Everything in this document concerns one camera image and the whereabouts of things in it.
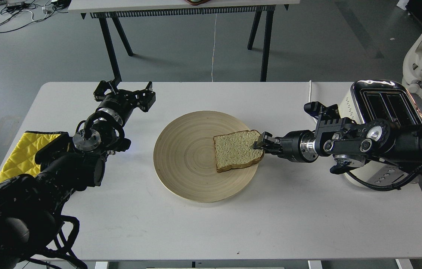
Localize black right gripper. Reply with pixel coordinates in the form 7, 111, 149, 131
252, 130, 318, 163

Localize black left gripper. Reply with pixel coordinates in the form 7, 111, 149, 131
93, 80, 156, 120

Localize slice of brown bread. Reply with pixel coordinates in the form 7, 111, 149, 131
212, 130, 264, 173

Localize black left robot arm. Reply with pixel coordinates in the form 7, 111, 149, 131
0, 79, 156, 269

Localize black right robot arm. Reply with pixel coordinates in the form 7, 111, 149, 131
253, 102, 422, 191

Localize cream and chrome toaster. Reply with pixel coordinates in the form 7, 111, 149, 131
338, 80, 422, 186

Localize round wooden plate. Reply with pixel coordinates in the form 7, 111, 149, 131
153, 111, 258, 203

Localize black-legged background table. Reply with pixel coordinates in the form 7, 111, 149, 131
68, 0, 300, 85

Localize yellow quilted cloth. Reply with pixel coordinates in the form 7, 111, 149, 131
0, 131, 69, 184

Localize white toaster power cable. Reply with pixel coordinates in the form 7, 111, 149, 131
308, 80, 318, 124

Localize thin white hanging cable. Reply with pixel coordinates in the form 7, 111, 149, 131
211, 13, 217, 82

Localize floor cables and power strips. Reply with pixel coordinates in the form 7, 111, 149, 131
0, 0, 72, 38

